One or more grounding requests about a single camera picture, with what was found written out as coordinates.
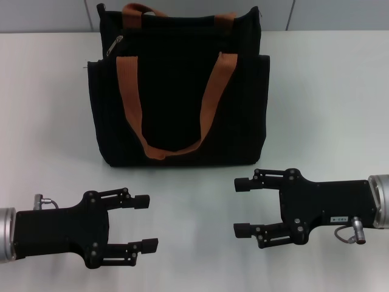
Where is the silver zipper pull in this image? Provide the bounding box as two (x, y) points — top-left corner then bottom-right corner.
(105, 35), (125, 58)

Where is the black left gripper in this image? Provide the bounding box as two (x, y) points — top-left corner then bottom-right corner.
(13, 187), (159, 270)

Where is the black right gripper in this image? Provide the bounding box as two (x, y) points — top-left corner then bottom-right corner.
(233, 168), (379, 249)

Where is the black bag with orange handles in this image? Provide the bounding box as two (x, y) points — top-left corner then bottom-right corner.
(87, 2), (271, 168)

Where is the left gripper cable with plug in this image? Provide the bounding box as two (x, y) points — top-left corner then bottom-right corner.
(33, 193), (60, 211)

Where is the gripper cable with plug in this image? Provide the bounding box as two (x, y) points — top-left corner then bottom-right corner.
(33, 193), (60, 211)
(334, 216), (368, 245)

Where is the right gripper cable with plug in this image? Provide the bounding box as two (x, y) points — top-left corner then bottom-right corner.
(334, 216), (368, 245)

